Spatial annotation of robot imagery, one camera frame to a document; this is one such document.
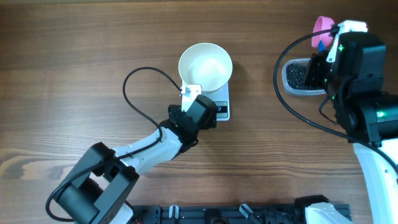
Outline pink scoop blue handle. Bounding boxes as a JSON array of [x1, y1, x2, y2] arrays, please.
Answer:
[[311, 16, 336, 53]]

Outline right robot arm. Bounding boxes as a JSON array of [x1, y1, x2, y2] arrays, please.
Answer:
[[305, 31, 397, 223]]

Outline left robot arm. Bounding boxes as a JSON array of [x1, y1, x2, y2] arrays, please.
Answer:
[[45, 95, 217, 223]]

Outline white digital kitchen scale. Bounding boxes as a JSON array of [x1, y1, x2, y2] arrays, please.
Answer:
[[182, 82, 230, 121]]

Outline white ceramic bowl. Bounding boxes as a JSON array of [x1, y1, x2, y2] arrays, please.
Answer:
[[178, 43, 233, 92]]

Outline black beans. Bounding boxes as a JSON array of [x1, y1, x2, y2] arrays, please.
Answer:
[[285, 63, 321, 90]]

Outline clear plastic container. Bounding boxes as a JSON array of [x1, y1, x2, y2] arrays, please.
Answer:
[[282, 58, 325, 96]]

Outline right black cable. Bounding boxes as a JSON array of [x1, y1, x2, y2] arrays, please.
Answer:
[[272, 26, 398, 178]]

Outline black cable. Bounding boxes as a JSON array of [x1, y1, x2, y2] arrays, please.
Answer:
[[45, 66, 184, 223], [272, 26, 398, 178]]

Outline left black cable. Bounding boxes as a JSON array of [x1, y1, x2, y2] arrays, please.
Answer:
[[45, 66, 184, 223]]

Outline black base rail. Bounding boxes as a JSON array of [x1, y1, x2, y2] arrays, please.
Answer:
[[128, 195, 353, 224]]

